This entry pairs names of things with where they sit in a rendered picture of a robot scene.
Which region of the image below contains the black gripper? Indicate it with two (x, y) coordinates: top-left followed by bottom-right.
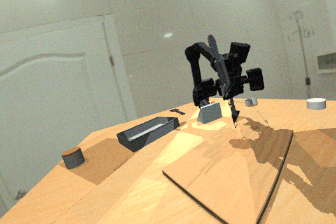
(200, 67), (265, 101)

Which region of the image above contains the short grey cylinder with tan top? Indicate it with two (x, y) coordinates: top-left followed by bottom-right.
(61, 147), (85, 169)

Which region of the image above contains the light brown wooden board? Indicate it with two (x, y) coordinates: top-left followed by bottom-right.
(162, 123), (293, 224)

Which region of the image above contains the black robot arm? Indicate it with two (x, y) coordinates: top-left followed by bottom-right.
(185, 42), (251, 109)

